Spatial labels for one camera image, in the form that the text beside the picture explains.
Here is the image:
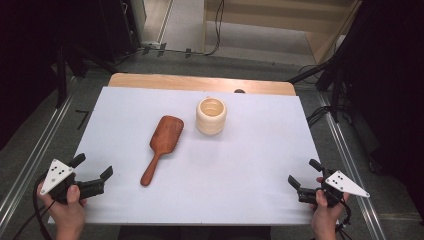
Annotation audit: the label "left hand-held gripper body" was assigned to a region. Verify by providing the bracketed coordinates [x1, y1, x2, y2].
[39, 159, 106, 205]

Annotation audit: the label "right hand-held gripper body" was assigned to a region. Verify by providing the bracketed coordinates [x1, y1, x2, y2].
[297, 168, 371, 208]

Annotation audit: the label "brown wooden hairbrush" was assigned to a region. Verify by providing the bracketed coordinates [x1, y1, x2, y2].
[139, 115, 185, 188]

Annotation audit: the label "cream wooden cup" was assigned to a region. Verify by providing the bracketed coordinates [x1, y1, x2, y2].
[195, 96, 228, 136]

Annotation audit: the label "person's right hand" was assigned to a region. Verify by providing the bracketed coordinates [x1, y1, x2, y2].
[309, 189, 350, 232]

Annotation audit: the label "person's left hand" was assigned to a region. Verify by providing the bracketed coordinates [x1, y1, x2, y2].
[37, 182, 88, 233]

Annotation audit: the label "white board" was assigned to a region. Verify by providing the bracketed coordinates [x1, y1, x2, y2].
[48, 86, 322, 226]

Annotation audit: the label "black tripod stand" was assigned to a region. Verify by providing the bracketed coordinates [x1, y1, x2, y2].
[288, 49, 351, 124]

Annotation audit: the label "black metal stand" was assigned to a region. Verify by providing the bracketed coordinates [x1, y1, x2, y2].
[54, 41, 118, 108]

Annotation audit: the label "person's dark clothed legs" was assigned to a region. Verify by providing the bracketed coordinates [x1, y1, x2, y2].
[118, 225, 272, 240]

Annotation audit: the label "black curtain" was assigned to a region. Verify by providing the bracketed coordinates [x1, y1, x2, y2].
[339, 0, 424, 221]

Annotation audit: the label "light wooden table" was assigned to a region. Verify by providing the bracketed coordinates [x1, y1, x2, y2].
[108, 73, 297, 97]

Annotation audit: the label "black cabinet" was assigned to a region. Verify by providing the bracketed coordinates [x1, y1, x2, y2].
[98, 0, 143, 65]

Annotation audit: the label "light wooden furniture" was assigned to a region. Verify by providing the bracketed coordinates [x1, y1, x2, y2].
[201, 0, 363, 65]

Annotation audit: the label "aluminium floor rail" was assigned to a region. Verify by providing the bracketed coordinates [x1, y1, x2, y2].
[0, 94, 76, 231]
[318, 92, 388, 240]

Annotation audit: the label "thick black gripper cable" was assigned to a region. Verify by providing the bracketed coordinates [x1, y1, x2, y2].
[32, 173, 54, 240]

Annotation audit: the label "black floor cables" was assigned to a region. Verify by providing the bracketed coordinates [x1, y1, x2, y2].
[305, 105, 333, 128]

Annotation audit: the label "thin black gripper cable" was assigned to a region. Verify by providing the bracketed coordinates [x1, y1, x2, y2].
[12, 199, 56, 240]

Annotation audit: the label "black hanging cable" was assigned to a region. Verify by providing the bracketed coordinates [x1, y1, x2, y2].
[203, 0, 225, 57]

